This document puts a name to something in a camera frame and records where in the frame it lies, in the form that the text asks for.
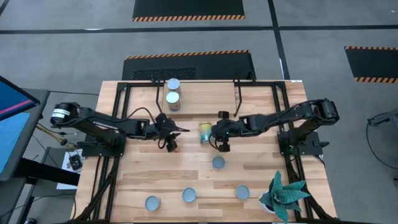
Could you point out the yellow and blue can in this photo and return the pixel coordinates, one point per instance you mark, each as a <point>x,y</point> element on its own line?
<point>205,133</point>

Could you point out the orange labelled can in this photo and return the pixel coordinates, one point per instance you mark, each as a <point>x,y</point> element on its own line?
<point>152,203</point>

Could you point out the wooden shelf board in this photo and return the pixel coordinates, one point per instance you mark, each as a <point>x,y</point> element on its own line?
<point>214,105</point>

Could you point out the small black device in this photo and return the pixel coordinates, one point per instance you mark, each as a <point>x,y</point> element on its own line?
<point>75,162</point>

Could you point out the black shelf side frame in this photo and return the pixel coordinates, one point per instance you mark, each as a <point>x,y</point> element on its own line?
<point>159,99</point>
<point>240,99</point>

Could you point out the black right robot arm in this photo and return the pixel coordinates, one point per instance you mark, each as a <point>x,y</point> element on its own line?
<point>273,119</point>

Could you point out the black table frame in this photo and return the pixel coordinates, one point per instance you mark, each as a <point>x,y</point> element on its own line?
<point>264,83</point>

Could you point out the blue screen monitor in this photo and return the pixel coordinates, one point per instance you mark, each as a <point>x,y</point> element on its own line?
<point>12,133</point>

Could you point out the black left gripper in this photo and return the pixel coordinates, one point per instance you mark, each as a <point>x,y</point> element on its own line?
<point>161,127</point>

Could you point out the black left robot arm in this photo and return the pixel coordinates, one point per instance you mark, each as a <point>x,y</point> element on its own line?
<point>102,123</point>

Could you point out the white paper sheet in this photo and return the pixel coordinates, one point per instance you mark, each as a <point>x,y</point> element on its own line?
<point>66,158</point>

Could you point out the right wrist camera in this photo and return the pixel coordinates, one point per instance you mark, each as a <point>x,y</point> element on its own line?
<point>224,147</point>

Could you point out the green polka dot can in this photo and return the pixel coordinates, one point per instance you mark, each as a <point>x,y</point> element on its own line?
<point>189,195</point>

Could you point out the salmon can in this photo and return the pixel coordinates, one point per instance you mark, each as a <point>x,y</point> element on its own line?
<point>218,162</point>

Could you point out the green potted plant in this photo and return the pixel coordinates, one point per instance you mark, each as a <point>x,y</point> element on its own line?
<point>281,196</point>

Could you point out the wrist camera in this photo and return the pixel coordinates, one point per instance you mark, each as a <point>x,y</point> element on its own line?
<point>171,146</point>
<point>224,147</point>

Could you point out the black side desk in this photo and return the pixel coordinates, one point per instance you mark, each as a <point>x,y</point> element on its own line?
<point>49,172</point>

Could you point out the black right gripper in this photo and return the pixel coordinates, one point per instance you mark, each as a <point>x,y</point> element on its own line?
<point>225,129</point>

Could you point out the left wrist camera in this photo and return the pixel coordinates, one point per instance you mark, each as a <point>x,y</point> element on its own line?
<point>171,146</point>

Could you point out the tomato labelled can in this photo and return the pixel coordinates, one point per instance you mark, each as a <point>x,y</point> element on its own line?
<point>173,84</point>

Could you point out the short grey-lidded can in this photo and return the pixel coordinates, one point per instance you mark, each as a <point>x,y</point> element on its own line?
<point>242,192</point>

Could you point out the peaches labelled can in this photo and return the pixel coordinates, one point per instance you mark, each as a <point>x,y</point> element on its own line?
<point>173,98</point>

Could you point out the black hazard-striped floor mat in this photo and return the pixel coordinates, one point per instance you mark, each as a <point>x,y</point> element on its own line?
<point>373,63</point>
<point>217,67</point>
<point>186,7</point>

